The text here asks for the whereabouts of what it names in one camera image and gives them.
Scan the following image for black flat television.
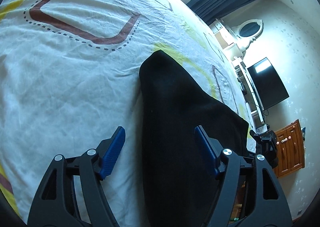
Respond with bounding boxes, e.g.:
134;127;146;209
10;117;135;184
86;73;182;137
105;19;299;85
247;58;289;111

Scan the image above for white oval mirror vanity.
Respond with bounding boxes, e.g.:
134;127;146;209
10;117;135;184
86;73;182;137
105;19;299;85
209;19;264;61

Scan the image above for wooden cabinet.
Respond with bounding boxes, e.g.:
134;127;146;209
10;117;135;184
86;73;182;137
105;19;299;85
274;120;305;178

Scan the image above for white tv stand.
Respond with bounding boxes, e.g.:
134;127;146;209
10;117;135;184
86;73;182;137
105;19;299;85
232;57;265;131

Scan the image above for black pants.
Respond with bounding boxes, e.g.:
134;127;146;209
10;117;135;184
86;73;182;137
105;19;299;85
139;50;248;226

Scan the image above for patterned white bed sheet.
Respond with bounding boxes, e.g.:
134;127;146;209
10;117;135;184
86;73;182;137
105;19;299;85
1;0;252;226

